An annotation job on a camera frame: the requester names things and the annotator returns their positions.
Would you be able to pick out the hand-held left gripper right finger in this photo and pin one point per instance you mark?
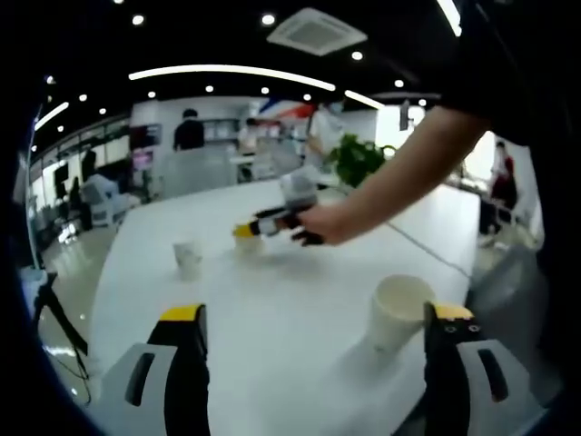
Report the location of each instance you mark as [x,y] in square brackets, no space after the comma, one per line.
[445,386]

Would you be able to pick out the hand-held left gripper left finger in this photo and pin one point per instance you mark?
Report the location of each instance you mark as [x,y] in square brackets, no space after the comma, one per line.
[186,386]

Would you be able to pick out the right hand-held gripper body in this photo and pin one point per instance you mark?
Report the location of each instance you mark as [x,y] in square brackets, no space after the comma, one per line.
[299,191]

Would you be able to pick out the white paper cup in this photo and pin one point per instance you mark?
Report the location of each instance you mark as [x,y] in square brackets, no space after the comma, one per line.
[187,261]
[249,245]
[395,318]

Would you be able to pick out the person's right hand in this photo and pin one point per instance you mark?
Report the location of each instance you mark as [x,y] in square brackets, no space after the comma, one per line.
[331,224]

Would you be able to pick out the green potted plant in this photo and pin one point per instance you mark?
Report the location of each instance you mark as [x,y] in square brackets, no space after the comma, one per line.
[358,159]

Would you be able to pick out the grey partition panel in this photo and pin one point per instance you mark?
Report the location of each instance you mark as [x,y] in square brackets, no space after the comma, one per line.
[197,170]

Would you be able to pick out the short ceiling light strip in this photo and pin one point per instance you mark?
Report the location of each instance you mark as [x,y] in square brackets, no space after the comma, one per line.
[363,98]

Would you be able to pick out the white table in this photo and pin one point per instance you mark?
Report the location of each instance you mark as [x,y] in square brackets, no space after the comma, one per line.
[295,345]

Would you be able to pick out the black hanging sign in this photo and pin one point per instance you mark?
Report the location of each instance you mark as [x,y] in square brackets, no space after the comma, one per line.
[404,115]

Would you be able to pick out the curved ceiling light strip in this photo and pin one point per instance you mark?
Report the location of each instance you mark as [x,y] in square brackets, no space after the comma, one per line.
[451,18]
[227,69]

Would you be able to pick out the small monitor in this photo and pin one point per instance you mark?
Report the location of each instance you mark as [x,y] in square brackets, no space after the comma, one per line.
[141,160]

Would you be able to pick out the black tripod stand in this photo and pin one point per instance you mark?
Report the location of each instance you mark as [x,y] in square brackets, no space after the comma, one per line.
[59,318]

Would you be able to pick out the white chair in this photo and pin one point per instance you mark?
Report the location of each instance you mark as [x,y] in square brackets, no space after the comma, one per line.
[111,211]

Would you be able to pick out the ceiling air conditioner vent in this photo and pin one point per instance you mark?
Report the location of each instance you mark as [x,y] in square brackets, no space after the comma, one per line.
[316,32]

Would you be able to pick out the group of round ceiling downlights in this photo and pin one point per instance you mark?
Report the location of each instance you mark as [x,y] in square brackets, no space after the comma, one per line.
[268,19]

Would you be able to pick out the black monitor on stand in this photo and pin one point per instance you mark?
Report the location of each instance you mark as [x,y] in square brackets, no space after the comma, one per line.
[61,175]

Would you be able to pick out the red blue wall banner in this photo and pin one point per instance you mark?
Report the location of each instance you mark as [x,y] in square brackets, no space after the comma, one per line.
[286,109]

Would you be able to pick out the white wall shelving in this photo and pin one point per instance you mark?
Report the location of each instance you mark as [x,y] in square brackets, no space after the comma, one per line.
[220,131]

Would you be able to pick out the wall display screen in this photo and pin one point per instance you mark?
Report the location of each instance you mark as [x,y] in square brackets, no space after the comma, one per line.
[145,135]

